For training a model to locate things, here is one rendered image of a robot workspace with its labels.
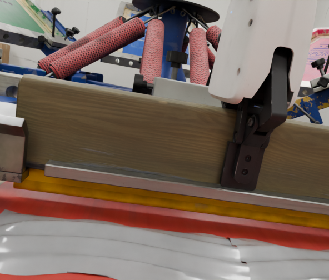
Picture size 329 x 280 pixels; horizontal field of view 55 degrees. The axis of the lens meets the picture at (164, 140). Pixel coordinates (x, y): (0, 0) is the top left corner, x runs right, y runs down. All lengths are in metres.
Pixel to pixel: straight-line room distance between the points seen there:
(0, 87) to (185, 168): 0.34
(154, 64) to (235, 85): 0.54
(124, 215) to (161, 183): 0.05
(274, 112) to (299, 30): 0.06
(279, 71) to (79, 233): 0.18
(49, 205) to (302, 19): 0.24
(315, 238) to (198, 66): 0.56
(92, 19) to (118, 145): 4.25
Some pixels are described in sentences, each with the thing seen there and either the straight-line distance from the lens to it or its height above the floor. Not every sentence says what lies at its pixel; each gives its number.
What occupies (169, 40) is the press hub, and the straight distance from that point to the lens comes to 1.09.
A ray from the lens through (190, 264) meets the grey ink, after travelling 0.22.
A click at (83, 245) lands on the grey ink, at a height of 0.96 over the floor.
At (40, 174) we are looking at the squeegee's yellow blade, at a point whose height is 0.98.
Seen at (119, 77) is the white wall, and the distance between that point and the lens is 4.41.
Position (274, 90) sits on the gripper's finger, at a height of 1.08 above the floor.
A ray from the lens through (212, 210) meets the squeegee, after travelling 0.30.
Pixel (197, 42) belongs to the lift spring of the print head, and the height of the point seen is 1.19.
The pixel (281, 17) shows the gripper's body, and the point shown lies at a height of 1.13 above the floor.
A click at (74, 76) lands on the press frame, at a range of 0.90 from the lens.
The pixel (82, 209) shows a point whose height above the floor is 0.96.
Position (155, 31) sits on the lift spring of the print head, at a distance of 0.90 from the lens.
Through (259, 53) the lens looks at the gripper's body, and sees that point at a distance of 0.24.
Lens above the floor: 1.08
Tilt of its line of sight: 11 degrees down
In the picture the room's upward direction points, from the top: 10 degrees clockwise
